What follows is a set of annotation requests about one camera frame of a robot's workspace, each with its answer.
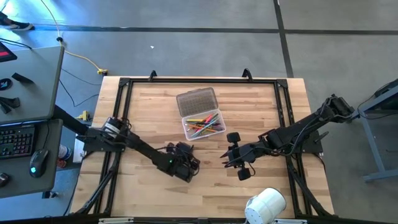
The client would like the yellow extension cable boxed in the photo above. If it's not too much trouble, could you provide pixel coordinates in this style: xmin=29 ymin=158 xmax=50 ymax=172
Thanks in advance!
xmin=39 ymin=0 xmax=109 ymax=76

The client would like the black device with red stripe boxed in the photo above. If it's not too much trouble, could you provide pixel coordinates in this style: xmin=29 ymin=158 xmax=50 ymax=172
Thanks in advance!
xmin=0 ymin=42 xmax=18 ymax=63

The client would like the yellow plug block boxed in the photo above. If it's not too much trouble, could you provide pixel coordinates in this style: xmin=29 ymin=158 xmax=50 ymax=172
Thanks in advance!
xmin=76 ymin=110 xmax=91 ymax=122

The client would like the black strap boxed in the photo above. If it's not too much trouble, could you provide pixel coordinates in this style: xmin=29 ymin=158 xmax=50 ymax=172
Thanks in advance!
xmin=11 ymin=72 xmax=34 ymax=85

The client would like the black computer mouse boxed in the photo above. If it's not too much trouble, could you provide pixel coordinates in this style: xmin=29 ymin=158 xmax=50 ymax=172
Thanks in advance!
xmin=29 ymin=149 xmax=50 ymax=179

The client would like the blue-grey metal stand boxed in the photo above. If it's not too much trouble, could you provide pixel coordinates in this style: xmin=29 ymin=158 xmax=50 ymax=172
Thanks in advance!
xmin=351 ymin=79 xmax=398 ymax=183

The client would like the clear box with grey lid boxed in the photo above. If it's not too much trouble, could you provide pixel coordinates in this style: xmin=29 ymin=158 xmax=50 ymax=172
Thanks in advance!
xmin=176 ymin=86 xmax=227 ymax=141

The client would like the white mount bracket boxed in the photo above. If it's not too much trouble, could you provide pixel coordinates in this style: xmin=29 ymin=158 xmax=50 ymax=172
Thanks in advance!
xmin=273 ymin=218 xmax=308 ymax=224
xmin=98 ymin=217 xmax=134 ymax=224

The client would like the dark grey desk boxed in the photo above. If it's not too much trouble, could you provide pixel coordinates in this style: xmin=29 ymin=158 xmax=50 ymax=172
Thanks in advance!
xmin=0 ymin=119 xmax=63 ymax=200

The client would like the person's shoe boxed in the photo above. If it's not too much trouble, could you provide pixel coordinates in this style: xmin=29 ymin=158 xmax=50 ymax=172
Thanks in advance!
xmin=0 ymin=11 xmax=35 ymax=31

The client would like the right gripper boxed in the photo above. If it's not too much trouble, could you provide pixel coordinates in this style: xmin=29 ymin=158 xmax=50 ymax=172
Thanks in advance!
xmin=220 ymin=131 xmax=254 ymax=182

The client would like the black bracket piece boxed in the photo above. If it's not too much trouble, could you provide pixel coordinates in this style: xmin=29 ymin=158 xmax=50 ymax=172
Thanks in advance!
xmin=0 ymin=96 xmax=21 ymax=114

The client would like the backlit black keyboard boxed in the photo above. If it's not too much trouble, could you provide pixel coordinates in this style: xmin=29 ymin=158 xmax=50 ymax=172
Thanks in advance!
xmin=0 ymin=124 xmax=35 ymax=160

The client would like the black aluminium frame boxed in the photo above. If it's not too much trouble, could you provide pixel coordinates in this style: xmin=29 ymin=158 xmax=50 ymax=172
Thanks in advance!
xmin=70 ymin=68 xmax=335 ymax=218

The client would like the white paper box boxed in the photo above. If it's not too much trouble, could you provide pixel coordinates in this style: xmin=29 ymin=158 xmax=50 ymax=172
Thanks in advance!
xmin=72 ymin=138 xmax=86 ymax=164

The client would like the black desk foot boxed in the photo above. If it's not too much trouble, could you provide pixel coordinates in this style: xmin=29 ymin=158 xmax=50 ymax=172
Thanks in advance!
xmin=42 ymin=190 xmax=60 ymax=200

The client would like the white blue red bottle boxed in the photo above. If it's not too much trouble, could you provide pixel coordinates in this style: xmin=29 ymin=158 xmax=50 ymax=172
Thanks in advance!
xmin=57 ymin=144 xmax=73 ymax=169

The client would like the white cylindrical cup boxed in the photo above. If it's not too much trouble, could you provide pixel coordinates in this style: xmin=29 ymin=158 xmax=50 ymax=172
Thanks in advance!
xmin=244 ymin=187 xmax=287 ymax=224

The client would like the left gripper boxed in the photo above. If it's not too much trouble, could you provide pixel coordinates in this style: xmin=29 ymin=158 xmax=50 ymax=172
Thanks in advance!
xmin=169 ymin=141 xmax=201 ymax=184

